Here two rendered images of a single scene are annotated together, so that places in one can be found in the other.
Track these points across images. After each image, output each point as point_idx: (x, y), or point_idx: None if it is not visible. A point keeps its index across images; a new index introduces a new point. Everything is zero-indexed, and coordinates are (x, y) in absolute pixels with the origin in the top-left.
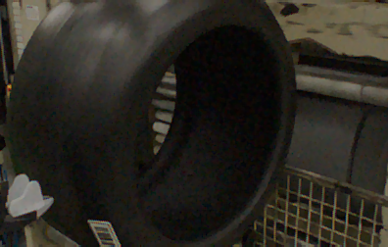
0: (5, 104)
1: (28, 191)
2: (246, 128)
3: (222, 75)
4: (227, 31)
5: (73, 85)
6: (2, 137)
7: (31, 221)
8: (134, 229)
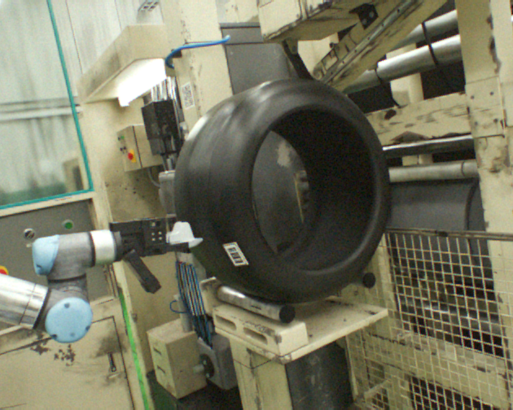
0: None
1: (181, 228)
2: (361, 201)
3: (340, 166)
4: (334, 129)
5: (204, 154)
6: None
7: (185, 247)
8: (256, 250)
